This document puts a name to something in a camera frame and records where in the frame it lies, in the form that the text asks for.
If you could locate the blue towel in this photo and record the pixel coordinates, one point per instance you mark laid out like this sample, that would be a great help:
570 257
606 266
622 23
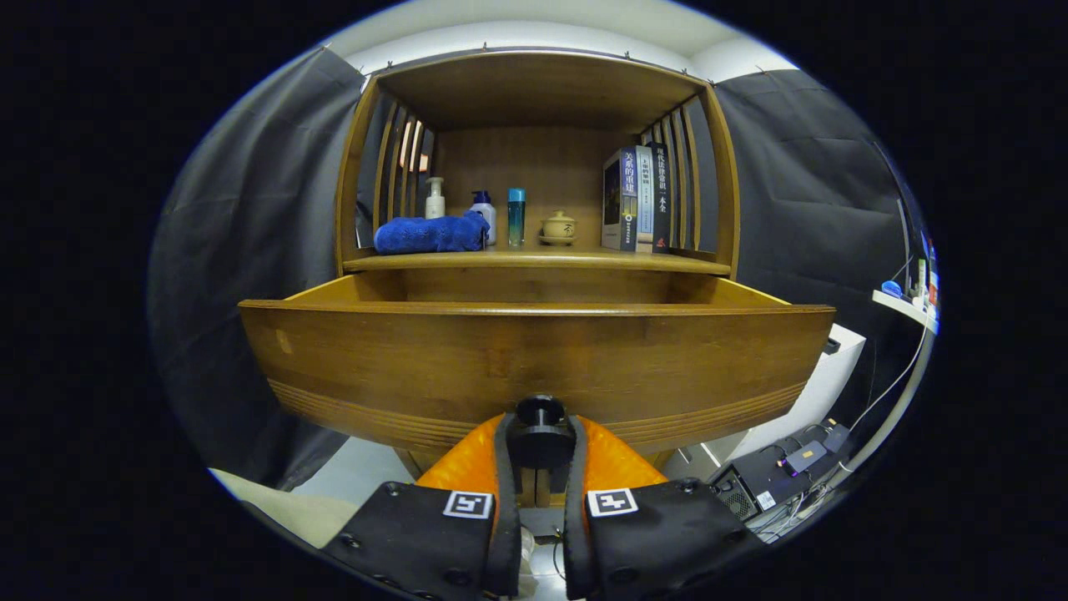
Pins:
425 234

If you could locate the wooden cabinet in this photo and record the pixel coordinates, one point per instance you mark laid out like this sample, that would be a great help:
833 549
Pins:
534 167

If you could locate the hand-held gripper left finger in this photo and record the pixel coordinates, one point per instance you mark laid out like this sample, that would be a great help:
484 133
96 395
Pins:
417 534

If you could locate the wooden drawer with black knob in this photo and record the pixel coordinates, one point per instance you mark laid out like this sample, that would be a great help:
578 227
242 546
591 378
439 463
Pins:
542 359

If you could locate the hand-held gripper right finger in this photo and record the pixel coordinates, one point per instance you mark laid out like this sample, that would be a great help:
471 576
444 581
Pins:
667 538

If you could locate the black spine book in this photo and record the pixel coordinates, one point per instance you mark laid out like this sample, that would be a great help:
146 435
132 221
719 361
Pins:
662 196

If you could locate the black electronics box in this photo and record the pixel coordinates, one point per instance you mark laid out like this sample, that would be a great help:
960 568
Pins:
759 476

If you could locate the small blue object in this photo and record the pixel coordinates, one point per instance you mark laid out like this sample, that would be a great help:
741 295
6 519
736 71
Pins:
892 289

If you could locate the beige lidded teacup with saucer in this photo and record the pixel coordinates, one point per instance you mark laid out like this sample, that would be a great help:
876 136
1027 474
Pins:
558 227

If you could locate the pale spine book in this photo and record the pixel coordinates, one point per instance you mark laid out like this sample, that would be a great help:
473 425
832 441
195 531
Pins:
645 200

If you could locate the teal clear bottle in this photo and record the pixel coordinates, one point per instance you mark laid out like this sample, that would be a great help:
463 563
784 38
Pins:
516 221

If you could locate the blue spine book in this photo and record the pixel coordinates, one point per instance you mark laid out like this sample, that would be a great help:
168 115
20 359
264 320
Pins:
622 200

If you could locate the white side desk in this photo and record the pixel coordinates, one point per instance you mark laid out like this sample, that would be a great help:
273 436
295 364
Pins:
905 307

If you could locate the white lotion bottle blue cap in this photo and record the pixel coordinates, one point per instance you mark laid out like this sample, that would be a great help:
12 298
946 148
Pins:
486 221

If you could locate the white pump bottle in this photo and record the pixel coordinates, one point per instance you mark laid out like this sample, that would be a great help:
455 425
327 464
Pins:
435 204

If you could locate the wooden countertop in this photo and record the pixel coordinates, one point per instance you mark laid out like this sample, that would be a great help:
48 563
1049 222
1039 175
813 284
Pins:
567 258

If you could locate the white box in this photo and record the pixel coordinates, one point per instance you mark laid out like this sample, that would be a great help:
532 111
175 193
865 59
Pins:
826 376

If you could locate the small white bottle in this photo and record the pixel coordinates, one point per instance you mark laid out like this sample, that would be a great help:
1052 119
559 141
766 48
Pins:
921 280

